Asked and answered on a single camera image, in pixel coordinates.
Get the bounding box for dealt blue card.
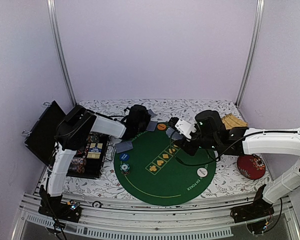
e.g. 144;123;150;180
115;141;134;154
146;109;157;132

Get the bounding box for orange big blind button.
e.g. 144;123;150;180
157;123;167;131

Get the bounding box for white dealer button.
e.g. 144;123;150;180
197;167;208;178

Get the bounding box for blue small blind button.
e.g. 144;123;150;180
119;153;130;162

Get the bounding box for blue playing card deck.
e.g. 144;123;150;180
165;127;184;141

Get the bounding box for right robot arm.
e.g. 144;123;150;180
168;110;300;218

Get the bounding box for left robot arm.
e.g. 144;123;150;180
40;104;152;217

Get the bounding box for boxed texas holdem cards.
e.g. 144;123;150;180
87;142;104;160

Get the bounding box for floral white tablecloth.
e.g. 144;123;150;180
38;98;271;201

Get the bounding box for round green poker mat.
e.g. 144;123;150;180
114;129;217;206

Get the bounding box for red floral round pouch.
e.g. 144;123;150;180
236;154;266;180

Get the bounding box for black poker chip case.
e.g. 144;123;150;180
24;101;109;179

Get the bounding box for upper near chip row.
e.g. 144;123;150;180
71;157;87;166

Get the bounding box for chip row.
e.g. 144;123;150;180
68;165;85;174
71;157;87;166

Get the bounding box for lower near chip row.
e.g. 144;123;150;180
68;165;85;174

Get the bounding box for chrome case handle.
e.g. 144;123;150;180
106;144;116;162

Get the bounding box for front aluminium rail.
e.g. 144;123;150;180
13;192;300;240

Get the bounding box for fallen chip on rail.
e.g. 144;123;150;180
92;201;102;208

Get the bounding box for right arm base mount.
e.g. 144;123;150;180
230;184;274;235

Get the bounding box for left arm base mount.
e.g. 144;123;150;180
38;191;82;223

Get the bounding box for right aluminium frame post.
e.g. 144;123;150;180
235;0;265;108

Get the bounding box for aluminium frame post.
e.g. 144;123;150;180
235;0;265;108
46;0;77;106

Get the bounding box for left aluminium frame post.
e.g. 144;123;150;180
46;0;77;106

